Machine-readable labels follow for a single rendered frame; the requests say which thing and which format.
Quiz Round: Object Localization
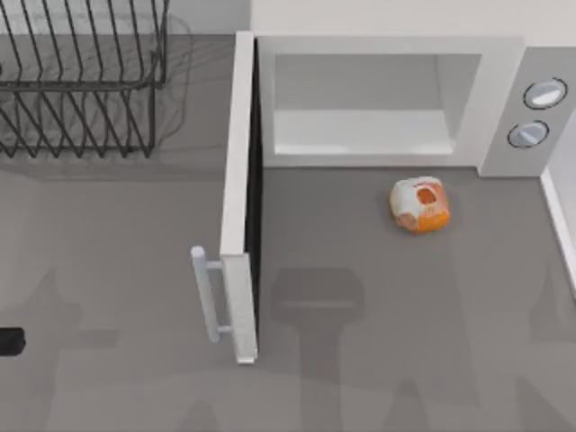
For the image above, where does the white microwave door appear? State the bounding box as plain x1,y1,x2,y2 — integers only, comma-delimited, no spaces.
220,31,264,365

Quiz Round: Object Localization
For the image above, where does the orange and white bag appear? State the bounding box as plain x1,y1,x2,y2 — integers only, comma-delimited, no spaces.
389,176,451,236

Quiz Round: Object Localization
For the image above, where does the pale microwave oven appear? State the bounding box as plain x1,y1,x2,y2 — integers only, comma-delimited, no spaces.
249,0,573,179

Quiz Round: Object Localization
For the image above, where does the small grey microwave knob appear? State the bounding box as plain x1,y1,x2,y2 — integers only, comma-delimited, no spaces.
507,120,550,149

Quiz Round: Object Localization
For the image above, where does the large grey microwave knob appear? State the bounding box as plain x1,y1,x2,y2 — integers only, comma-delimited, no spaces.
523,76,569,110

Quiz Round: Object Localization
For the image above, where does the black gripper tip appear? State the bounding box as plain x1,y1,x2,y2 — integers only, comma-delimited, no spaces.
0,328,27,358

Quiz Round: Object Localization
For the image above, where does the grey microwave door handle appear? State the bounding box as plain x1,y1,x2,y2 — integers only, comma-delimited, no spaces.
190,245,235,344

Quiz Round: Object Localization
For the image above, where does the black wire dish rack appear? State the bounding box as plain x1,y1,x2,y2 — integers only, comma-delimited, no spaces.
0,0,172,159

